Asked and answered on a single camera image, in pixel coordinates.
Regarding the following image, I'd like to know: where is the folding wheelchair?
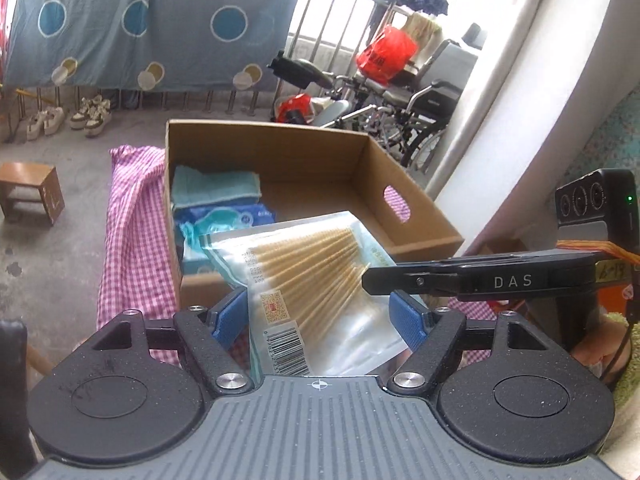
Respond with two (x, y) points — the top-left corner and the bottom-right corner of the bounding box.
(320, 37), (476, 171)

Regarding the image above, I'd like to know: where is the metal window railing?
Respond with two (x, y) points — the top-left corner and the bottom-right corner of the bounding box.
(287, 0), (406, 61)

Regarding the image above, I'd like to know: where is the pink checked tablecloth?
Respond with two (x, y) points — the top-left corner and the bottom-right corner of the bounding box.
(96, 144), (506, 376)

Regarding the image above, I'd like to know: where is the small wooden stool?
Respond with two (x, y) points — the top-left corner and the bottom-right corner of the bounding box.
(0, 161), (66, 227)

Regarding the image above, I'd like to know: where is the white curtain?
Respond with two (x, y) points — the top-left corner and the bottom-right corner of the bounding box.
(430, 0), (558, 201)

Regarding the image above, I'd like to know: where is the brown cardboard box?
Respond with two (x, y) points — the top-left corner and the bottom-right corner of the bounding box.
(164, 119), (465, 311)

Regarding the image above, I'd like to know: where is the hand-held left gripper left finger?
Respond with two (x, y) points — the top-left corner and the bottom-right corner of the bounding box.
(75, 287), (253, 395)

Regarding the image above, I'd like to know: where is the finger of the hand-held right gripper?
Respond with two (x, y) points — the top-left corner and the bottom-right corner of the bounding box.
(362, 255), (463, 303)

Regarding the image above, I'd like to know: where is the beige hanging towel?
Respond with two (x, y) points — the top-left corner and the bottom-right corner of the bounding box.
(400, 10), (443, 56)

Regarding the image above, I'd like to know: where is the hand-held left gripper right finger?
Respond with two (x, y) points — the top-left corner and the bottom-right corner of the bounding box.
(385, 290), (576, 398)

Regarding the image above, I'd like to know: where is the black chair back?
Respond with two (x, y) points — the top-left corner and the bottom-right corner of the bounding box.
(0, 319), (38, 478)

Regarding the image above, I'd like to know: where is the white and dark platform shoe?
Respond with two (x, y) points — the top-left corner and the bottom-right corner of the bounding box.
(70, 97), (93, 130)
(84, 97), (112, 138)

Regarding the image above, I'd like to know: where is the clear packet of beige sticks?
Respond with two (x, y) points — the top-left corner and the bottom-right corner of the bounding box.
(199, 210), (418, 378)

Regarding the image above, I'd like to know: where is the dark blue mask packet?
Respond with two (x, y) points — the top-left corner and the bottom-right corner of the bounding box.
(172, 202), (277, 261)

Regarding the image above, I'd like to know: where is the red plastic bag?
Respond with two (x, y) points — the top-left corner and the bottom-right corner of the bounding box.
(356, 25), (418, 86)

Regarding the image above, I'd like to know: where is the light blue checked towel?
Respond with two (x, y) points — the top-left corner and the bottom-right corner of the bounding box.
(170, 165), (263, 207)

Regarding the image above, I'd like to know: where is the person's right forearm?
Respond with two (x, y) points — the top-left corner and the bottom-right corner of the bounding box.
(602, 310), (640, 461)

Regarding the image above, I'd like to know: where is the teal floral blanket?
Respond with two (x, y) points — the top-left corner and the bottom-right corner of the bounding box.
(570, 95), (640, 186)

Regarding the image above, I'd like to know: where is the blue printed hanging sheet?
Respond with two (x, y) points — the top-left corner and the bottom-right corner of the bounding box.
(0, 0), (306, 93)

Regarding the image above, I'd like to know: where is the person's right hand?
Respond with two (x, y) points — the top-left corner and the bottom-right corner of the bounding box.
(570, 310), (632, 391)

